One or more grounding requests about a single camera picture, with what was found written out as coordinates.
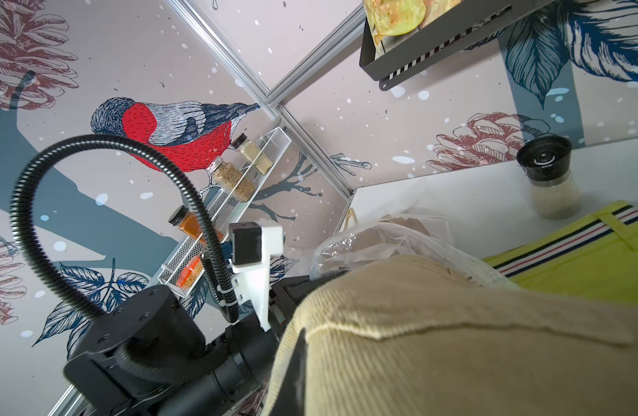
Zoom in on light spice jar black lid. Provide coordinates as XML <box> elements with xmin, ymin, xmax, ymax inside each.
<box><xmin>231</xmin><ymin>133</ymin><xmax>273</xmax><ymax>175</ymax></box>

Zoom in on tan plastic bag clip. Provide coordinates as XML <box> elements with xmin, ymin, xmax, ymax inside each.
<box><xmin>341</xmin><ymin>208</ymin><xmax>359</xmax><ymax>232</ymax></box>

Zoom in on clear plastic vacuum bag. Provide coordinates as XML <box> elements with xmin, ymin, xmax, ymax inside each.
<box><xmin>309</xmin><ymin>214</ymin><xmax>516</xmax><ymax>289</ymax></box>

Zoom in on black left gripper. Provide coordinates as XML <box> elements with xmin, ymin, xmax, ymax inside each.
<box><xmin>269</xmin><ymin>268</ymin><xmax>349</xmax><ymax>333</ymax></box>

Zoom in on red cassava chips bag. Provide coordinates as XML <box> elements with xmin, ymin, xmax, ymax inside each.
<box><xmin>363</xmin><ymin>0</ymin><xmax>462</xmax><ymax>46</ymax></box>

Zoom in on yellow trousers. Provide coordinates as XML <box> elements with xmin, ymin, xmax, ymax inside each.
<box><xmin>485</xmin><ymin>201</ymin><xmax>638</xmax><ymax>306</ymax></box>

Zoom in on small orange box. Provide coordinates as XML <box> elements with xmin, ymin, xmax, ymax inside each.
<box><xmin>176</xmin><ymin>256</ymin><xmax>204</xmax><ymax>291</ymax></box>

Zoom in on black lid pepper grinder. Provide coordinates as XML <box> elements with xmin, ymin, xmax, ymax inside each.
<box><xmin>516</xmin><ymin>135</ymin><xmax>582</xmax><ymax>219</ymax></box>

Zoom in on beige corduroy trousers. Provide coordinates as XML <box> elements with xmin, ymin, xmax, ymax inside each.
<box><xmin>263</xmin><ymin>256</ymin><xmax>638</xmax><ymax>415</ymax></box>

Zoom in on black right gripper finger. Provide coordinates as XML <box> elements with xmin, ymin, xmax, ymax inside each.
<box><xmin>279</xmin><ymin>329</ymin><xmax>308</xmax><ymax>416</ymax></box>

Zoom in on orange spice jar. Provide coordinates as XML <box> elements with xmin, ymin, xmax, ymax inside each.
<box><xmin>168</xmin><ymin>206</ymin><xmax>206</xmax><ymax>245</ymax></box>

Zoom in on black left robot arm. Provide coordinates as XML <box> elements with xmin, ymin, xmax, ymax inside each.
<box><xmin>63</xmin><ymin>270</ymin><xmax>346</xmax><ymax>415</ymax></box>

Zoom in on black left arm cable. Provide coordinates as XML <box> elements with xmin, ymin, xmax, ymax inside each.
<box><xmin>10</xmin><ymin>133</ymin><xmax>240</xmax><ymax>323</ymax></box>

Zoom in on black wire wall basket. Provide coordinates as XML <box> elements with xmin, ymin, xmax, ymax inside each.
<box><xmin>360</xmin><ymin>0</ymin><xmax>549</xmax><ymax>91</ymax></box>

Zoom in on tan spice jar silver lid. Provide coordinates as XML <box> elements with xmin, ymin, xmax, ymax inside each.
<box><xmin>207</xmin><ymin>157</ymin><xmax>256</xmax><ymax>203</ymax></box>

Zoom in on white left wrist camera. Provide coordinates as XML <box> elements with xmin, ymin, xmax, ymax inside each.
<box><xmin>229</xmin><ymin>220</ymin><xmax>283</xmax><ymax>332</ymax></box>

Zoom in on clear acrylic spice shelf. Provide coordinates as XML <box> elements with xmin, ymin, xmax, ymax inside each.
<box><xmin>151</xmin><ymin>127</ymin><xmax>291</xmax><ymax>297</ymax></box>

